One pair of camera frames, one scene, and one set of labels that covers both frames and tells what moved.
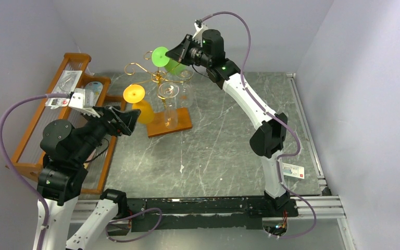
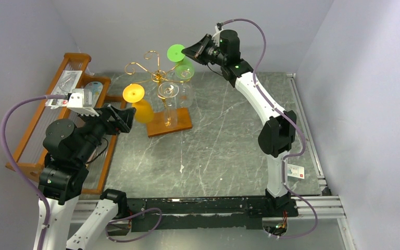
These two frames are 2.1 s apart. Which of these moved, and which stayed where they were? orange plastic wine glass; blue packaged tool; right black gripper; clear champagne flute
Moved: right black gripper
Stayed: orange plastic wine glass; blue packaged tool; clear champagne flute
